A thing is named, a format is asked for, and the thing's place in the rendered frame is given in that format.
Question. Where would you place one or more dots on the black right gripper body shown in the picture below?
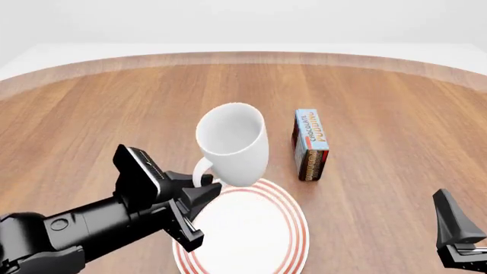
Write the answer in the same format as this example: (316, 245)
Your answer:
(462, 257)

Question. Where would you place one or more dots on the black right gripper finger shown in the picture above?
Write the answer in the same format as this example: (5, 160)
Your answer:
(452, 222)

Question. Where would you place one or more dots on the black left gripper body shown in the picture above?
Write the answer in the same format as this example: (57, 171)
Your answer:
(139, 182)

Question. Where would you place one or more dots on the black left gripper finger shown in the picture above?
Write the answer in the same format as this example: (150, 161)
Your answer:
(179, 179)
(198, 197)

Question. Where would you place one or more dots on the white mug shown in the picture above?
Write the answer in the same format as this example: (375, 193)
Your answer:
(236, 142)

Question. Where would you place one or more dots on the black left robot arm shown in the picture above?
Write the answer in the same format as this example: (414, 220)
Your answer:
(95, 221)

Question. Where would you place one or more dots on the white plate with red rings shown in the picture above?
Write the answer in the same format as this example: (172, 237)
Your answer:
(247, 228)

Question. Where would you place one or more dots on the chocolate pudding box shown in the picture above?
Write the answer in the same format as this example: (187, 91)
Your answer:
(311, 148)

